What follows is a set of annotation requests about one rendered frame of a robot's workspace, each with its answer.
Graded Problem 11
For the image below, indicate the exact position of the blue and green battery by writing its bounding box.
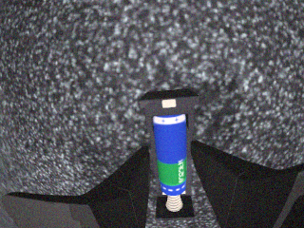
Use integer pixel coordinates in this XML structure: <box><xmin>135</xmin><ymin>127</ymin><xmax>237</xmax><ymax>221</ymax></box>
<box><xmin>152</xmin><ymin>114</ymin><xmax>187</xmax><ymax>197</ymax></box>

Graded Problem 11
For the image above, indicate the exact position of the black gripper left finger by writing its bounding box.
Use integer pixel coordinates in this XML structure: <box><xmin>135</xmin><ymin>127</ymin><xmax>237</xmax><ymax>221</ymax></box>
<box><xmin>1</xmin><ymin>145</ymin><xmax>151</xmax><ymax>228</ymax></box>

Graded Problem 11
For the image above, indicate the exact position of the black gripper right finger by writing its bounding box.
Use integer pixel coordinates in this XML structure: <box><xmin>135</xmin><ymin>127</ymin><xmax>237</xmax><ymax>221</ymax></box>
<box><xmin>190</xmin><ymin>141</ymin><xmax>304</xmax><ymax>228</ymax></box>

